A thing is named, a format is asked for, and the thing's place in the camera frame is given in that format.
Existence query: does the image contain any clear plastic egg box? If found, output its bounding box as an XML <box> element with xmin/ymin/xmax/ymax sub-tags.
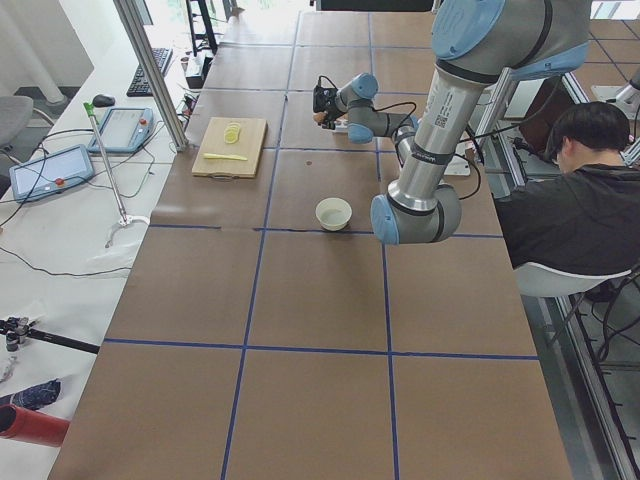
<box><xmin>334</xmin><ymin>119</ymin><xmax>348</xmax><ymax>134</ymax></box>

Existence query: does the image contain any white chair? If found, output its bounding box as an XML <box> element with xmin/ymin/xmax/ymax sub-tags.
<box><xmin>514</xmin><ymin>259</ymin><xmax>640</xmax><ymax>351</ymax></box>

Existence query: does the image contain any black tripod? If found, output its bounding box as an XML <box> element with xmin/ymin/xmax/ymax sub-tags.
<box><xmin>0</xmin><ymin>317</ymin><xmax>100</xmax><ymax>354</ymax></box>

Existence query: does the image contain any seated person in black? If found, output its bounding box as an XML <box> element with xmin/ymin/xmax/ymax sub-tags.
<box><xmin>494</xmin><ymin>102</ymin><xmax>639</xmax><ymax>275</ymax></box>

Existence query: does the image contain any white bowl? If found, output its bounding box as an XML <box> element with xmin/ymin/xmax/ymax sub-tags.
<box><xmin>315</xmin><ymin>197</ymin><xmax>352</xmax><ymax>231</ymax></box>

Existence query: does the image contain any aluminium frame post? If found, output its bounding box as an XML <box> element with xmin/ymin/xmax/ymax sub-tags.
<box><xmin>113</xmin><ymin>0</ymin><xmax>189</xmax><ymax>152</ymax></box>

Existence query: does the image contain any red bottle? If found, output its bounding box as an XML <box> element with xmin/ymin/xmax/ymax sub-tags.
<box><xmin>1</xmin><ymin>404</ymin><xmax>70</xmax><ymax>447</ymax></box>

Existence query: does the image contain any black computer mouse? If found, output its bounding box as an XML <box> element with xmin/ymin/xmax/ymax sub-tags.
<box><xmin>92</xmin><ymin>94</ymin><xmax>116</xmax><ymax>108</ymax></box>

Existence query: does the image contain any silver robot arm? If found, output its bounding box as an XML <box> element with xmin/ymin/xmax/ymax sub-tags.
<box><xmin>313</xmin><ymin>0</ymin><xmax>591</xmax><ymax>245</ymax></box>

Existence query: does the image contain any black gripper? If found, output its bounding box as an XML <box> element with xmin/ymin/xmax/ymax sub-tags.
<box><xmin>321</xmin><ymin>94</ymin><xmax>347</xmax><ymax>130</ymax></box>

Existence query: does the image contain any yellow plastic knife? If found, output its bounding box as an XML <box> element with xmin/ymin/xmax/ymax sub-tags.
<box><xmin>202</xmin><ymin>153</ymin><xmax>248</xmax><ymax>161</ymax></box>

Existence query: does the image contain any teach pendant near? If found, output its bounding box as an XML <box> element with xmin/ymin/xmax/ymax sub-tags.
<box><xmin>9</xmin><ymin>145</ymin><xmax>94</xmax><ymax>203</ymax></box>

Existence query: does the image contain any teach pendant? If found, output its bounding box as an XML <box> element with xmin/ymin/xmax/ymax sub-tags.
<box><xmin>97</xmin><ymin>107</ymin><xmax>154</xmax><ymax>155</ymax></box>
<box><xmin>9</xmin><ymin>145</ymin><xmax>94</xmax><ymax>203</ymax></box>

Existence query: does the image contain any black keyboard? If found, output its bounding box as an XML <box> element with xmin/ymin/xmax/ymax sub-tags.
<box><xmin>125</xmin><ymin>47</ymin><xmax>174</xmax><ymax>98</ymax></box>

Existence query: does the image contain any teach pendant far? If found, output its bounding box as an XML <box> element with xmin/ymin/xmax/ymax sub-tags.
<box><xmin>97</xmin><ymin>107</ymin><xmax>154</xmax><ymax>155</ymax></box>

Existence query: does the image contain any bamboo cutting board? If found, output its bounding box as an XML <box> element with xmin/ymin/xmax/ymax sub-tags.
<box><xmin>191</xmin><ymin>117</ymin><xmax>267</xmax><ymax>178</ymax></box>

